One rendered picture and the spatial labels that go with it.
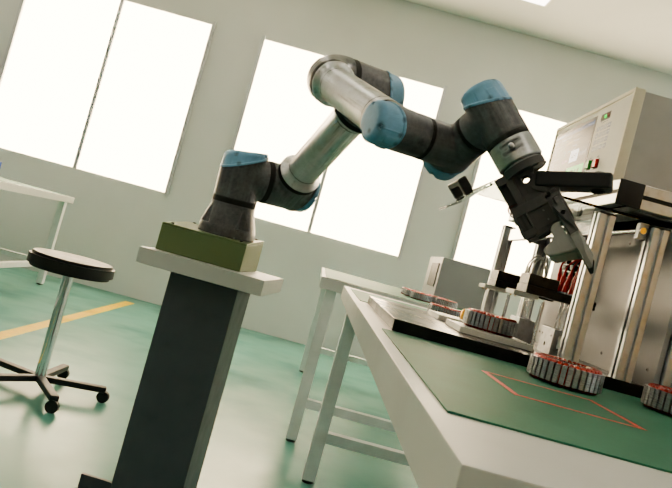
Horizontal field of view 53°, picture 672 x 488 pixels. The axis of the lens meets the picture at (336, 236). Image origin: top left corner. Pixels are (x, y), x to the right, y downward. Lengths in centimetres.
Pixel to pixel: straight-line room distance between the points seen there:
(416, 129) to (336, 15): 539
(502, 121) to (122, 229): 547
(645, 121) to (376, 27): 516
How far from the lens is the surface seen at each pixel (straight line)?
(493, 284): 166
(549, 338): 145
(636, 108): 144
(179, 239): 172
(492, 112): 112
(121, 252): 637
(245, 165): 173
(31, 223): 666
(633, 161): 142
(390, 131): 110
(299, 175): 173
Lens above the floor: 85
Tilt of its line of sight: 2 degrees up
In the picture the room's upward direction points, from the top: 15 degrees clockwise
